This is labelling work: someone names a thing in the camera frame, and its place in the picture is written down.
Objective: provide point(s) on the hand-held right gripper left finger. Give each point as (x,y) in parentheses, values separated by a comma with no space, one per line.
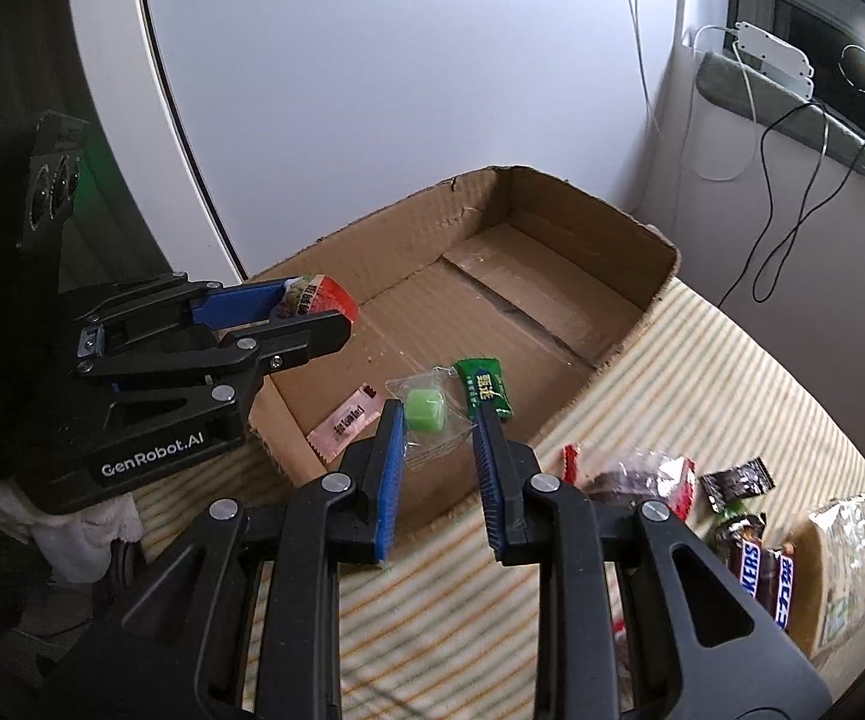
(391,480)

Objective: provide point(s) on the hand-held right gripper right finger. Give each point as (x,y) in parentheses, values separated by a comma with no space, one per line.
(488,484)

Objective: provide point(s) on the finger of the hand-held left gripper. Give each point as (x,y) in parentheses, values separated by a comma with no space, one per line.
(289,341)
(241,304)

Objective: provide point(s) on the red green snack packet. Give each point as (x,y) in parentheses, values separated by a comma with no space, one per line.
(323,292)

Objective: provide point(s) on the clear-wrapped green candy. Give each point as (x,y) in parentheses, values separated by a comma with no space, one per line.
(426,409)

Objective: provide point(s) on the cardboard box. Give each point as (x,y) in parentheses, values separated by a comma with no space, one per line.
(477,292)

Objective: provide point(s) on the dark brown snack wrapper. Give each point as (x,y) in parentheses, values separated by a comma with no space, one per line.
(736,480)

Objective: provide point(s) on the clear bread packet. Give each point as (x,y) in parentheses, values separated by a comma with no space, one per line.
(841,570)

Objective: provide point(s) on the pink sachet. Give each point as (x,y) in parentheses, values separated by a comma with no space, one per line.
(346,424)

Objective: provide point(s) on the green candy packet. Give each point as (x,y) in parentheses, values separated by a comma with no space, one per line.
(486,386)

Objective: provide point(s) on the red-wrapped dark snack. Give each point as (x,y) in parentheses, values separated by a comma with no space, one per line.
(627,484)

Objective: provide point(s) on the white cloth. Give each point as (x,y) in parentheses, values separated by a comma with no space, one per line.
(79,532)

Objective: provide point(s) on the brown chocolate bar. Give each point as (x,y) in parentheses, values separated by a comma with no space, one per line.
(749,566)
(781,592)

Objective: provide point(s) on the grey window ledge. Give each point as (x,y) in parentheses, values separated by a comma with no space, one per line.
(725,86)

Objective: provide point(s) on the white power strip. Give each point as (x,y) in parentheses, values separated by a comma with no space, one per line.
(773,52)

